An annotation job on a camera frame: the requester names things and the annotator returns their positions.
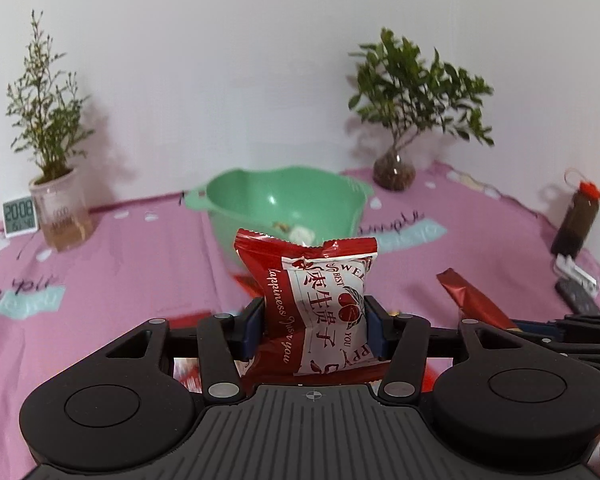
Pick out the black remote control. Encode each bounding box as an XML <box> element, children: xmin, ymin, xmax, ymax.
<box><xmin>555</xmin><ymin>280</ymin><xmax>600</xmax><ymax>316</ymax></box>

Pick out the green plastic bowl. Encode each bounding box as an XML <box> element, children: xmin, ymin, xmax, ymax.
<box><xmin>182</xmin><ymin>166</ymin><xmax>374</xmax><ymax>273</ymax></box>

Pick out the leafy plant in glass vase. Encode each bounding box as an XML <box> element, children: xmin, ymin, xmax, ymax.
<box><xmin>347</xmin><ymin>27</ymin><xmax>496</xmax><ymax>192</ymax></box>

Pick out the thin plant in glass jar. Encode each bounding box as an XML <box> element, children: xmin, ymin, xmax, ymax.
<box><xmin>5</xmin><ymin>9</ymin><xmax>98</xmax><ymax>253</ymax></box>

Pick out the red white snack packet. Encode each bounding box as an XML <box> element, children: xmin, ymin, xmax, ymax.
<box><xmin>233</xmin><ymin>227</ymin><xmax>393</xmax><ymax>395</ymax></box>

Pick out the pink printed tablecloth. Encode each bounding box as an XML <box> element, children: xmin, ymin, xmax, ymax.
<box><xmin>0</xmin><ymin>160</ymin><xmax>600</xmax><ymax>480</ymax></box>

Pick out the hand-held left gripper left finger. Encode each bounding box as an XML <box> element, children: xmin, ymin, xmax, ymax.
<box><xmin>105</xmin><ymin>297</ymin><xmax>267</xmax><ymax>405</ymax></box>

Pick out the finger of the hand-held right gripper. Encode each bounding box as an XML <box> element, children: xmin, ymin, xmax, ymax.
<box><xmin>510</xmin><ymin>313</ymin><xmax>600</xmax><ymax>346</ymax></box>

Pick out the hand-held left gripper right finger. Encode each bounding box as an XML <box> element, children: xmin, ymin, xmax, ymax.
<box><xmin>364</xmin><ymin>296</ymin><xmax>528</xmax><ymax>407</ymax></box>

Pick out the brown bottle with red cap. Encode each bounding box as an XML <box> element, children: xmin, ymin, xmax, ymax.
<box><xmin>551</xmin><ymin>169</ymin><xmax>600</xmax><ymax>257</ymax></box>

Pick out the white digital clock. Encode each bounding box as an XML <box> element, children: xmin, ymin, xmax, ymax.
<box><xmin>2</xmin><ymin>197</ymin><xmax>40</xmax><ymax>238</ymax></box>

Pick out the white plastic clip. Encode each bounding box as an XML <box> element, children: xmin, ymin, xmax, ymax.
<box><xmin>552</xmin><ymin>254</ymin><xmax>600</xmax><ymax>291</ymax></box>

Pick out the red foil snack packet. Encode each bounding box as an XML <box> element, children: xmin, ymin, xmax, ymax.
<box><xmin>436</xmin><ymin>267</ymin><xmax>513</xmax><ymax>331</ymax></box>

